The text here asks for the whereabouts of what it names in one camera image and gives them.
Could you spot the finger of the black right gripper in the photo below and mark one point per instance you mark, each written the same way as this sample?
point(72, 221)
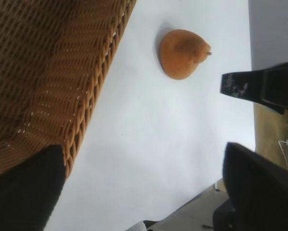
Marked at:
point(254, 84)

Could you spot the brown woven wicker basket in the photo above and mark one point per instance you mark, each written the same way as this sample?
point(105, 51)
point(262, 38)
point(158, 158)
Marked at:
point(38, 72)

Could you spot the brown bread roll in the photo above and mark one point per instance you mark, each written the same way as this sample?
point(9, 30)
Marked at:
point(179, 55)

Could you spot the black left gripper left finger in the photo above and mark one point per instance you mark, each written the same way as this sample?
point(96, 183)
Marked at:
point(21, 197)

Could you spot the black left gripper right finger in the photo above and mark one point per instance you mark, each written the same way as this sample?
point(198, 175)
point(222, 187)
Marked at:
point(261, 192)

